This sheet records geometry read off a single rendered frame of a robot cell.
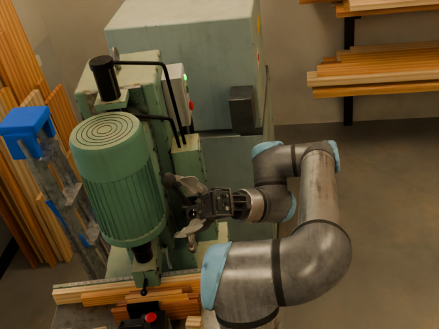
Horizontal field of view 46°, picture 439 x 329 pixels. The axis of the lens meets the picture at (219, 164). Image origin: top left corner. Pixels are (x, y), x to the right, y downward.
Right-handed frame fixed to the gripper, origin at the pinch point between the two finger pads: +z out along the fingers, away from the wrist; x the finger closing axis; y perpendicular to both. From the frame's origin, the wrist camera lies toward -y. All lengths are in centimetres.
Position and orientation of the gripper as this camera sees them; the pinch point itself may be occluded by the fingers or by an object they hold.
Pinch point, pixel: (169, 206)
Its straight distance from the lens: 126.7
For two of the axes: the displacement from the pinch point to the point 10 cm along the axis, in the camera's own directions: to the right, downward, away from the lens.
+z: -8.1, -0.6, -5.8
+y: 5.7, -2.6, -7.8
